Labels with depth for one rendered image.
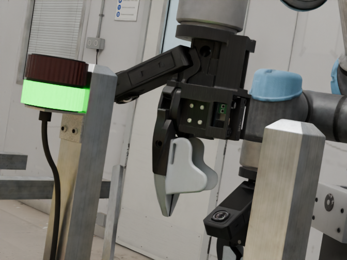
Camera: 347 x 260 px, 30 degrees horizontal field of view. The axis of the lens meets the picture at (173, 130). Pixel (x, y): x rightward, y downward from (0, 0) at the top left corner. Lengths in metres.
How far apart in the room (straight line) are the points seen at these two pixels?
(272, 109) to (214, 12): 0.30
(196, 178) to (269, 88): 0.30
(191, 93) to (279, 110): 0.30
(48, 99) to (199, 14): 0.19
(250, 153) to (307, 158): 0.47
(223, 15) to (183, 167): 0.17
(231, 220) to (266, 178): 0.42
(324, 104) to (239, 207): 0.22
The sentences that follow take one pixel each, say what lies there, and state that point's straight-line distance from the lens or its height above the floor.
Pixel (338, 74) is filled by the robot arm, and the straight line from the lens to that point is 1.37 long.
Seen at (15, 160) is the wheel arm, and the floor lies 0.95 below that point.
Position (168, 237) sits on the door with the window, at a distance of 4.34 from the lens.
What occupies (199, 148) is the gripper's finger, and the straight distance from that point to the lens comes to 0.74.
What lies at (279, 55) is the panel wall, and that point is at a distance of 3.82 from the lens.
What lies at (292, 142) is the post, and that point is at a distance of 0.49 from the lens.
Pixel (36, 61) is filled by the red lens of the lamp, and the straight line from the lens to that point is 0.63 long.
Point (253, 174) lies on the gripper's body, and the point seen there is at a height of 1.02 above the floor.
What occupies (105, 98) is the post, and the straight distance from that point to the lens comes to 0.67.
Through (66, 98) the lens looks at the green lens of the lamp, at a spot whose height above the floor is 1.10.
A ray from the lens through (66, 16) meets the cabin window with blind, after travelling 5.55.
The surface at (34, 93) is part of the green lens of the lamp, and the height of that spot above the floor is 1.10.
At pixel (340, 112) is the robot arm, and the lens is 1.02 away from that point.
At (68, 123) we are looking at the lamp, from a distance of 0.67.
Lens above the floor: 1.12
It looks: 3 degrees down
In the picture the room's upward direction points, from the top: 9 degrees clockwise
